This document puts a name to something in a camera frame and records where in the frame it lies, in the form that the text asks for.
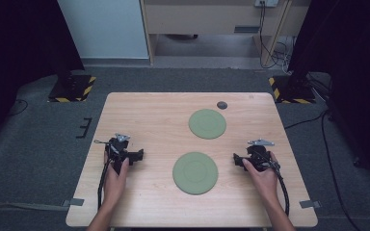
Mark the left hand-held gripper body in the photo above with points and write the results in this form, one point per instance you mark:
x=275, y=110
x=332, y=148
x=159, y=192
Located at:
x=117, y=152

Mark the white partition panel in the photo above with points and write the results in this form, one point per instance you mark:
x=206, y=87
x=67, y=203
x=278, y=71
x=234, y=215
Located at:
x=102, y=29

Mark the grey power strip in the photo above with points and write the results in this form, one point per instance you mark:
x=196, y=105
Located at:
x=266, y=2

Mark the person's left hand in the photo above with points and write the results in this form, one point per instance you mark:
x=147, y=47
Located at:
x=114, y=189

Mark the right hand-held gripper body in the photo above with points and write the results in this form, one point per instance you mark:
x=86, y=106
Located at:
x=259, y=157

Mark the grey tape piece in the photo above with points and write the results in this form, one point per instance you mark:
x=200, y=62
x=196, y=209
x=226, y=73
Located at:
x=74, y=202
x=310, y=204

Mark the person's right hand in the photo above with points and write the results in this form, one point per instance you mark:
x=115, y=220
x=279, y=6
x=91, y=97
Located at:
x=263, y=186

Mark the grey desk label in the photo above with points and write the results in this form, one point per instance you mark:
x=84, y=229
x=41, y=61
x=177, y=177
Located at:
x=246, y=29

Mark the black curtain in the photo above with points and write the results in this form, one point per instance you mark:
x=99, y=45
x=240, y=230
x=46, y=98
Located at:
x=350, y=64
x=16, y=48

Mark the dark grey table grommet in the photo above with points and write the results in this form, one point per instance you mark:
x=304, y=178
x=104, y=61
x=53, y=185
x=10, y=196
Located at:
x=222, y=105

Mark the green round plate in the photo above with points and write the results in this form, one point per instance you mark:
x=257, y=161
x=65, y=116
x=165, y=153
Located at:
x=195, y=173
x=207, y=123

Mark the black stand base hazard tape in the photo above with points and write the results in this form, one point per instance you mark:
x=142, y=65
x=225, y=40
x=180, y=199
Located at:
x=294, y=91
x=72, y=89

